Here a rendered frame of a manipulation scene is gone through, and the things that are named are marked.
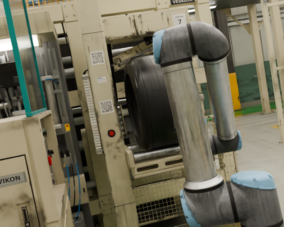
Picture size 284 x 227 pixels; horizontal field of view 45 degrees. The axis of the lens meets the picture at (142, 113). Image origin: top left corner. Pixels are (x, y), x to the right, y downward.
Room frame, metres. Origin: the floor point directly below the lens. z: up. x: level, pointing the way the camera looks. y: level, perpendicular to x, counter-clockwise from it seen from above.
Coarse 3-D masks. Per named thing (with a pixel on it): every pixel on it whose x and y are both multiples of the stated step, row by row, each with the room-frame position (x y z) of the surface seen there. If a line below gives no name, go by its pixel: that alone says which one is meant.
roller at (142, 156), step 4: (160, 148) 2.01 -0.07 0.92; (164, 148) 2.00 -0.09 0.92; (168, 148) 2.00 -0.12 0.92; (172, 148) 2.00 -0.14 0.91; (176, 148) 2.00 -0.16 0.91; (144, 152) 1.98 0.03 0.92; (148, 152) 1.98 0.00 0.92; (152, 152) 1.98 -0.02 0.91; (156, 152) 1.98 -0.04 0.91; (160, 152) 1.98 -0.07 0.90; (164, 152) 1.99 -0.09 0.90; (168, 152) 1.99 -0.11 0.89; (172, 152) 2.00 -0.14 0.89; (176, 152) 2.01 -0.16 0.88; (136, 156) 1.96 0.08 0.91; (140, 156) 1.96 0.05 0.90; (144, 156) 1.97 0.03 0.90; (148, 156) 1.97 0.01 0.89; (152, 156) 1.98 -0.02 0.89; (156, 156) 1.99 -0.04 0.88; (136, 160) 1.96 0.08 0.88
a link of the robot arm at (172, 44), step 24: (168, 48) 1.19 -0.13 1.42; (192, 48) 1.18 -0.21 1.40; (168, 72) 1.20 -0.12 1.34; (192, 72) 1.21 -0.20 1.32; (168, 96) 1.24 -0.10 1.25; (192, 96) 1.20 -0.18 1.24; (192, 120) 1.19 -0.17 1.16; (192, 144) 1.19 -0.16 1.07; (192, 168) 1.20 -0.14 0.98; (192, 192) 1.20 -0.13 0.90; (216, 192) 1.18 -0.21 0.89; (192, 216) 1.19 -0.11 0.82; (216, 216) 1.18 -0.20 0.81
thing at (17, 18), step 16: (16, 0) 1.41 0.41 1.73; (16, 16) 1.31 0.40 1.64; (16, 32) 1.22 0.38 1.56; (16, 48) 1.14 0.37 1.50; (32, 48) 1.66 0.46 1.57; (16, 64) 1.14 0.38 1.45; (32, 64) 1.52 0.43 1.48; (32, 80) 1.41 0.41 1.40; (32, 96) 1.31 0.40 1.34; (32, 112) 1.18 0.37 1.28
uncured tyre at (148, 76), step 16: (128, 64) 2.05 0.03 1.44; (144, 64) 1.95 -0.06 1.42; (128, 80) 2.33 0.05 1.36; (144, 80) 1.88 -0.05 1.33; (160, 80) 1.88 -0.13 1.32; (128, 96) 2.33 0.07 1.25; (144, 96) 1.86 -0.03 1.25; (160, 96) 1.86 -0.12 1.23; (128, 112) 2.33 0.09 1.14; (144, 112) 1.87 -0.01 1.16; (160, 112) 1.85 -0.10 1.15; (144, 128) 1.90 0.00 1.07; (160, 128) 1.88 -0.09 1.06; (144, 144) 2.00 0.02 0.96; (160, 144) 1.96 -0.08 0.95; (176, 144) 2.02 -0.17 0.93
